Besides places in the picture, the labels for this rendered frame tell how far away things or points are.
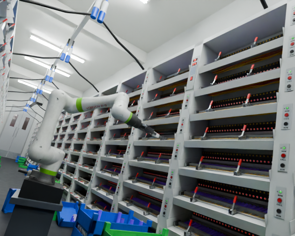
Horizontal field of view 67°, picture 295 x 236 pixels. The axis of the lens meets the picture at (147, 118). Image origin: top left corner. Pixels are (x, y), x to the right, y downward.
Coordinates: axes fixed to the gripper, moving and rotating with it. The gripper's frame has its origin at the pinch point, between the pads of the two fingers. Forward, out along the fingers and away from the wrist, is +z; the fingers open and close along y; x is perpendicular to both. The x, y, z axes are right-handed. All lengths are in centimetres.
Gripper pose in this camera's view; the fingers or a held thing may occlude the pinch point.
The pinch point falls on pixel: (154, 134)
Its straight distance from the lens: 173.7
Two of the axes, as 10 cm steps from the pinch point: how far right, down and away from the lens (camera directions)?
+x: 3.7, -8.6, 3.4
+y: 5.5, -0.9, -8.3
